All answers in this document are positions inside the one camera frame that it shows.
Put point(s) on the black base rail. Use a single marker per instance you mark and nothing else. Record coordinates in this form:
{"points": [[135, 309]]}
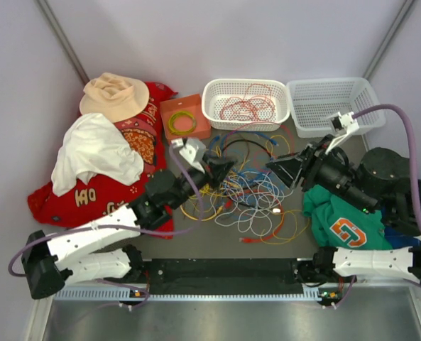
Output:
{"points": [[226, 276]]}

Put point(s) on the blue plaid cloth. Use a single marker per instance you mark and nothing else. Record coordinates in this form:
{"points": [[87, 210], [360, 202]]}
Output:
{"points": [[399, 240]]}

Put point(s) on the white t-shirt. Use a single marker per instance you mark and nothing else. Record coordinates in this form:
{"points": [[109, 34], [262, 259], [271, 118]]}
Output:
{"points": [[94, 146]]}

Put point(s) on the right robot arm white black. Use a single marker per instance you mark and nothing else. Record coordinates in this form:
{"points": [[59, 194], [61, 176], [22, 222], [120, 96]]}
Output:
{"points": [[383, 182]]}

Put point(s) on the white oval perforated basket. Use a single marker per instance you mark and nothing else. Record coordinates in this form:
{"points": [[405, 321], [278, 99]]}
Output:
{"points": [[246, 104]]}

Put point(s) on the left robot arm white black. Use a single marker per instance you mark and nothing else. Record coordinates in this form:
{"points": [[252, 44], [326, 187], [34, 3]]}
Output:
{"points": [[54, 261]]}

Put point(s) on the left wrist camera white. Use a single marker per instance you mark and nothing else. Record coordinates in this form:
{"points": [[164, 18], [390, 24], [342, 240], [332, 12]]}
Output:
{"points": [[192, 151]]}

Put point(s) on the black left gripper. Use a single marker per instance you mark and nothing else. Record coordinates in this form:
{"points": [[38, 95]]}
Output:
{"points": [[216, 170]]}

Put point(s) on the orange square box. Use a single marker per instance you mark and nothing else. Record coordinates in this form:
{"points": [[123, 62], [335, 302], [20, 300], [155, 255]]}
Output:
{"points": [[183, 117]]}

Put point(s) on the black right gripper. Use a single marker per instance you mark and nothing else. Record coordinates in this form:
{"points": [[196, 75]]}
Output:
{"points": [[288, 170]]}

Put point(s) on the red patterned cloth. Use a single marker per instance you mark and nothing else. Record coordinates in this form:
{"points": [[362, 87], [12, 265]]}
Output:
{"points": [[103, 195]]}

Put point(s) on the beige bucket hat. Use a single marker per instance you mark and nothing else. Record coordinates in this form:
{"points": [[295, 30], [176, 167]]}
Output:
{"points": [[116, 97]]}

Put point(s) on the green shirt orange logo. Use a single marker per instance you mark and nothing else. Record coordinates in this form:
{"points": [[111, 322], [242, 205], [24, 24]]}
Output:
{"points": [[336, 223]]}

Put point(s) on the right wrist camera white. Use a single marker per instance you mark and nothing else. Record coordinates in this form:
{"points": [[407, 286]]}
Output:
{"points": [[343, 127]]}

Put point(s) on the white rectangular mesh basket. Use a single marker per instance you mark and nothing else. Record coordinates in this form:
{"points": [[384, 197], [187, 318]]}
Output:
{"points": [[313, 100]]}

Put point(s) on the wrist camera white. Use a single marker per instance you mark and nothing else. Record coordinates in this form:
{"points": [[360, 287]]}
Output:
{"points": [[343, 127], [192, 151]]}

